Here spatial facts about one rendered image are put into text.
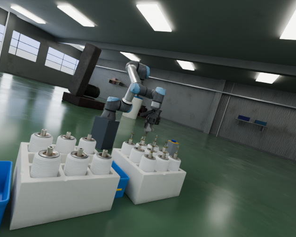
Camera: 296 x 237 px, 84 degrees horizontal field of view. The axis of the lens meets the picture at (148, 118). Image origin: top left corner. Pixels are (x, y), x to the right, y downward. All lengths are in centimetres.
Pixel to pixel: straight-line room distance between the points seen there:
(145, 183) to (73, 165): 41
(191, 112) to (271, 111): 385
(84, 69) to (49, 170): 410
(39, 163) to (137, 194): 52
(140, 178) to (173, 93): 976
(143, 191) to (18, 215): 55
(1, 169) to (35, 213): 31
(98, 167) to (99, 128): 90
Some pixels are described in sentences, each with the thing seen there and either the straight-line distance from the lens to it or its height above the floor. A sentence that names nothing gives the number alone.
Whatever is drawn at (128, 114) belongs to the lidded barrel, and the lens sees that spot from 524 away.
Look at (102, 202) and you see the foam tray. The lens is 89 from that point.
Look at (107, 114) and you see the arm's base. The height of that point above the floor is 35.
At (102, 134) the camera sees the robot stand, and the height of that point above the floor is 15.
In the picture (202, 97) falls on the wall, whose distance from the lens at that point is 1014.
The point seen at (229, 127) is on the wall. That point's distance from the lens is 988.
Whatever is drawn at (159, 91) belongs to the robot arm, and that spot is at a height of 66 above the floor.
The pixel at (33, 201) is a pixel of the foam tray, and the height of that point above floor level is 10.
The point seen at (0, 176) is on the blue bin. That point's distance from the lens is 104.
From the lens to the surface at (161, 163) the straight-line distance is 107.
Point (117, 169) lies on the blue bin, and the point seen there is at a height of 10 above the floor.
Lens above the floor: 55
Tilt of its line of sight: 4 degrees down
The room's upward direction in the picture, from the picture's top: 17 degrees clockwise
